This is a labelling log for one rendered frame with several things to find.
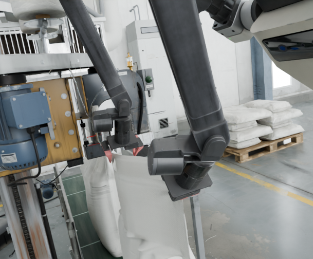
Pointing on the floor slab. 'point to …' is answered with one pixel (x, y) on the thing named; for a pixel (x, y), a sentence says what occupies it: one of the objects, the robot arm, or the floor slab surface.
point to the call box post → (197, 227)
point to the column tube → (15, 229)
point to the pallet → (241, 157)
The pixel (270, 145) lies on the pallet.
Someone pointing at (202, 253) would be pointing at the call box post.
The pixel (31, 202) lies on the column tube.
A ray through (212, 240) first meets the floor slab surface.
